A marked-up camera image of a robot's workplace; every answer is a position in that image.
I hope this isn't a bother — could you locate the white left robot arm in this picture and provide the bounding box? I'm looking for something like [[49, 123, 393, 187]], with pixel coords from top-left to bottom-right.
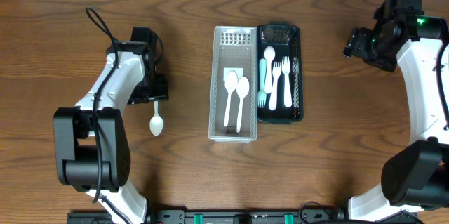
[[53, 39, 168, 223]]

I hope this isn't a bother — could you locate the pale green plastic fork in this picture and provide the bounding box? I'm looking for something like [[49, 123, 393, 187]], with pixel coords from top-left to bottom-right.
[[258, 58, 267, 109]]

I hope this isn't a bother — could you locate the clear plastic basket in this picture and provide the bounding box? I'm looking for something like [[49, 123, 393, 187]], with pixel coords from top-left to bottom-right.
[[208, 26, 257, 143]]

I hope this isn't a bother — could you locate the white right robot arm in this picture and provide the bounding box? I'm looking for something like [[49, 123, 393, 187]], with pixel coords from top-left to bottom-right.
[[343, 14, 448, 222]]

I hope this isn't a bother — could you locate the white plastic fork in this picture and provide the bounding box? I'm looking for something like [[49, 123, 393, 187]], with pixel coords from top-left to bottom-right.
[[269, 62, 281, 111], [281, 56, 293, 107]]

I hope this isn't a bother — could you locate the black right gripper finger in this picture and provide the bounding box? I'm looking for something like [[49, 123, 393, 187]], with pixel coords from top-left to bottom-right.
[[352, 27, 373, 59], [342, 27, 359, 58]]

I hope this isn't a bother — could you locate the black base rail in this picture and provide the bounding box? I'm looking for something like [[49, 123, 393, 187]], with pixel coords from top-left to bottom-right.
[[66, 205, 424, 224]]

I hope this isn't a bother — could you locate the black plastic basket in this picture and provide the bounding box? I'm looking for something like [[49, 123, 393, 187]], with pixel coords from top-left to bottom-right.
[[257, 22, 304, 124]]

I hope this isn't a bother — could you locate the small white plastic spoon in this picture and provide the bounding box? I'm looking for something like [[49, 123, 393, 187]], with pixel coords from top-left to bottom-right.
[[264, 46, 275, 93]]

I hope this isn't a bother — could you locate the white plastic spoon upside-down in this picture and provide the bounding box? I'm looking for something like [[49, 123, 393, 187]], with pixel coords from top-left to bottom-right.
[[149, 101, 163, 136]]

